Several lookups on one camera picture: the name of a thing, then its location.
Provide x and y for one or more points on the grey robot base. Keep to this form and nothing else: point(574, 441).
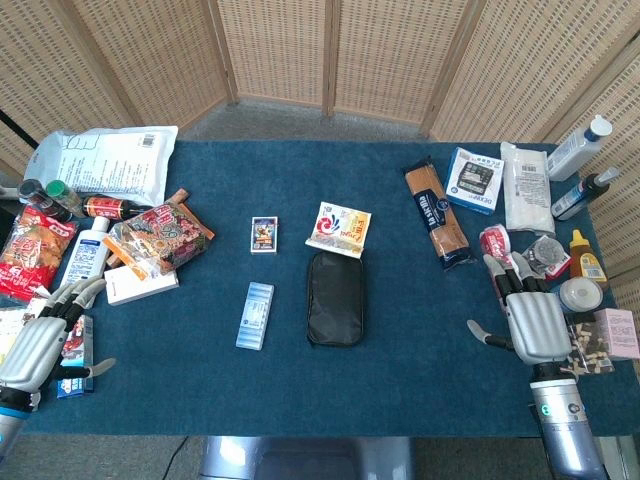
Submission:
point(310, 460)

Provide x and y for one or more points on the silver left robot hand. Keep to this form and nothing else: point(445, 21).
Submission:
point(35, 345)

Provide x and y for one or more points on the steel scrubber pack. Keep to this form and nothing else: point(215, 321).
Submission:
point(545, 250)

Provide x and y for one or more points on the white box orange print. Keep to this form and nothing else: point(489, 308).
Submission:
point(140, 290)

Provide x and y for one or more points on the dark capped bottles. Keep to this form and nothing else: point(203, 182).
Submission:
point(37, 197)

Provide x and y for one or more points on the orange edged clear bag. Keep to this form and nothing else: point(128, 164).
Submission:
point(122, 247)

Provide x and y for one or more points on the blue red toothpaste box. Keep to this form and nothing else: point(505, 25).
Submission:
point(80, 340)

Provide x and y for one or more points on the white cotton pad pack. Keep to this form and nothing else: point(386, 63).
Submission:
point(527, 190)

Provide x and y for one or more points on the dark sauce bottle red label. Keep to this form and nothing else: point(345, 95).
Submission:
point(107, 207)

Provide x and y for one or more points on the dark spray bottle blue label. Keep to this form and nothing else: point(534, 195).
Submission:
point(580, 195)

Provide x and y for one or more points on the black zip pouch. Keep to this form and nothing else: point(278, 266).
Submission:
point(335, 300)

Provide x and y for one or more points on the bottle with green cap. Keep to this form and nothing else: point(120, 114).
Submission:
point(62, 192)

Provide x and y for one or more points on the white pump bottle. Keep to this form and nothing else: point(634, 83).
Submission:
point(572, 150)

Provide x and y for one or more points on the white orange snack packet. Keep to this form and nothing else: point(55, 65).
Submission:
point(340, 227)

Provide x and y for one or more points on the yellow honey bottle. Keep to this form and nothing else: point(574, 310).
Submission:
point(587, 262)

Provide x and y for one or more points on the pink box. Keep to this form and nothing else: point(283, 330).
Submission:
point(620, 332)

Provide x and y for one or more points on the white lotion bottle blue label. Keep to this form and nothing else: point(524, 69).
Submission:
point(85, 255)

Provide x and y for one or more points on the red white cup pack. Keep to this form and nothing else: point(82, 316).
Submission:
point(495, 240)

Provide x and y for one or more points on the blue carpet table cover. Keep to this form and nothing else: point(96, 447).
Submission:
point(200, 325)

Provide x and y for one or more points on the brown snack bar pack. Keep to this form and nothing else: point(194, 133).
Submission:
point(177, 196)

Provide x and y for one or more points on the blue white calculator box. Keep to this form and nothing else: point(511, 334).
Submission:
point(475, 180)

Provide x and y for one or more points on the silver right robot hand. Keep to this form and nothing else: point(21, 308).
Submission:
point(537, 325)

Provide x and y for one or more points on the light blue long box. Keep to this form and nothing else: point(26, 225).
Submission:
point(255, 315)

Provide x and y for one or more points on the large white mailer bag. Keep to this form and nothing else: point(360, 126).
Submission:
point(110, 160)

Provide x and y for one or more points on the spaghetti pack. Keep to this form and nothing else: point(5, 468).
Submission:
point(437, 210)

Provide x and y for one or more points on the colourful noodle bag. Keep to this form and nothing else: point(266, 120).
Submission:
point(170, 235)

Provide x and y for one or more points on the woven bamboo folding screen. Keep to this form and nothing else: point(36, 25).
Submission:
point(275, 50)

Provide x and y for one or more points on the black pole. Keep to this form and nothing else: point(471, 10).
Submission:
point(17, 127)

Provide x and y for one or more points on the small colourful card box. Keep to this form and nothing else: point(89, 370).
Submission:
point(264, 235)

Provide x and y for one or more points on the red snack bag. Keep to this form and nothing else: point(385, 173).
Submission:
point(30, 250)

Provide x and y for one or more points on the round blue tin white lid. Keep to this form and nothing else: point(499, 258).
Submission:
point(580, 295)

